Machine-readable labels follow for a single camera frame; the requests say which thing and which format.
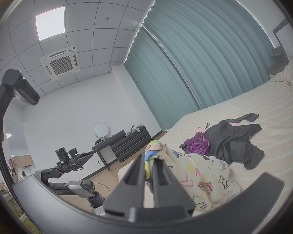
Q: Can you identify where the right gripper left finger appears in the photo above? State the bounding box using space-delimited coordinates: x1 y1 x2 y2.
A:
103 152 146 216

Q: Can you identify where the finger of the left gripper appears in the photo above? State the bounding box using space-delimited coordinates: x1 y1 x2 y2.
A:
81 149 99 161

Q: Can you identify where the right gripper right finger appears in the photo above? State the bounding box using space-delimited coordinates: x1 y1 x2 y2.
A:
151 158 196 216

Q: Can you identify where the white printed pyjama top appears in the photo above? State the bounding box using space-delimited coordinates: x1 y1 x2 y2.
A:
144 140 242 213

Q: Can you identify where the bed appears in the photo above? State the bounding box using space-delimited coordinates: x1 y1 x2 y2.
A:
118 19 293 216

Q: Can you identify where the black dressing table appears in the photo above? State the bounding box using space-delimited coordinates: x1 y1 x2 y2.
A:
91 130 126 171

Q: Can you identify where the round white mirror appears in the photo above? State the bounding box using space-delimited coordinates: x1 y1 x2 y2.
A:
93 122 111 140

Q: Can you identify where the black chest of drawers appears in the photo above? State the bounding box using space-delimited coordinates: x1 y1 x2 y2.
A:
110 125 152 163

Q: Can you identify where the purple satin garment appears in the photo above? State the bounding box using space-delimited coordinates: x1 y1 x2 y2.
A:
186 122 211 156

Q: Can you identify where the black garment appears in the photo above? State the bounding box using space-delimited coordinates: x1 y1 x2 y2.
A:
205 120 265 170

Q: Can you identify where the ceiling air conditioner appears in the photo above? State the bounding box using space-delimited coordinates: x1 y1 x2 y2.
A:
40 45 81 82

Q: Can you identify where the blue-green curtain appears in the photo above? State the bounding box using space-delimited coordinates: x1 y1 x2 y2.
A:
144 0 271 110
124 28 203 131

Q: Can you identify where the dark grey thin garment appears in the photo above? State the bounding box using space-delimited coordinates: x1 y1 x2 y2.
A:
225 113 260 127

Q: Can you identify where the ceiling light panel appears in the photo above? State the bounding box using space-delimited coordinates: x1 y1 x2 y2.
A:
35 6 66 41

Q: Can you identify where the grey bedside table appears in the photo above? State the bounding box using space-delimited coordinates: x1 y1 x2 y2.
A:
267 46 289 75

